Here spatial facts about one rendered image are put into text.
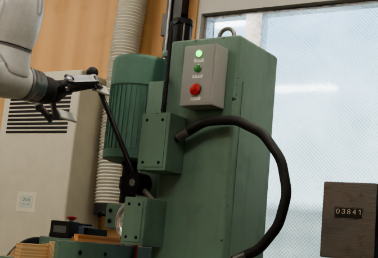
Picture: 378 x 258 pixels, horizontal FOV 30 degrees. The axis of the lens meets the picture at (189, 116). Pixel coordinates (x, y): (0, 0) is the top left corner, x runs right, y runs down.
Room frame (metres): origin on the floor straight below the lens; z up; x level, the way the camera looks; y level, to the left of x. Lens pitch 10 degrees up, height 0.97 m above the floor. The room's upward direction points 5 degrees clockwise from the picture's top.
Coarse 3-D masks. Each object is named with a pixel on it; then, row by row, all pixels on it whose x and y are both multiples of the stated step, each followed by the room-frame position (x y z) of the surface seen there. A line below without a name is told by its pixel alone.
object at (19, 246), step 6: (18, 246) 1.74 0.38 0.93; (24, 246) 1.74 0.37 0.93; (30, 246) 1.76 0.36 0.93; (36, 246) 1.77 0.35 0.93; (42, 246) 1.79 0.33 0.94; (48, 246) 1.81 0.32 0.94; (18, 252) 1.74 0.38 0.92; (24, 252) 1.74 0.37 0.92; (30, 252) 1.76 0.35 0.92; (36, 252) 1.78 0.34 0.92; (42, 252) 1.79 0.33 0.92
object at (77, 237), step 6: (78, 234) 2.01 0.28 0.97; (84, 234) 2.02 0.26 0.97; (78, 240) 2.01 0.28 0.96; (84, 240) 2.03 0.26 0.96; (90, 240) 2.05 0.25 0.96; (96, 240) 2.07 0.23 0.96; (102, 240) 2.09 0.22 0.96; (108, 240) 2.11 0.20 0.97; (114, 240) 2.13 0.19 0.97; (120, 240) 2.16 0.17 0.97
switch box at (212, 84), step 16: (192, 48) 1.76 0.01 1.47; (208, 48) 1.73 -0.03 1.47; (224, 48) 1.75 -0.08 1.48; (192, 64) 1.76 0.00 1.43; (208, 64) 1.73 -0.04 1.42; (224, 64) 1.76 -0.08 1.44; (192, 80) 1.76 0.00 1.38; (208, 80) 1.73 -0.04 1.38; (224, 80) 1.76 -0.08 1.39; (192, 96) 1.75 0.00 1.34; (208, 96) 1.73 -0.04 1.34
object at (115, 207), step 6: (108, 204) 2.07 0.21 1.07; (114, 204) 2.05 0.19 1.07; (120, 204) 2.04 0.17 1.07; (108, 210) 2.06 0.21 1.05; (114, 210) 2.05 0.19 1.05; (108, 216) 2.06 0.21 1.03; (114, 216) 2.05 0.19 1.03; (108, 222) 2.06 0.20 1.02; (114, 222) 2.05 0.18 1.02; (114, 228) 2.05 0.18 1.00
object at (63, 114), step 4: (60, 112) 1.98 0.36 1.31; (64, 112) 1.99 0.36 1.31; (68, 112) 2.01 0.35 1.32; (60, 116) 1.97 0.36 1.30; (64, 116) 1.98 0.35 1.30; (68, 116) 2.00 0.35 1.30; (72, 116) 2.02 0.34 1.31; (68, 120) 2.00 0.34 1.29; (72, 120) 2.01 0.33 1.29; (76, 120) 2.03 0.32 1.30
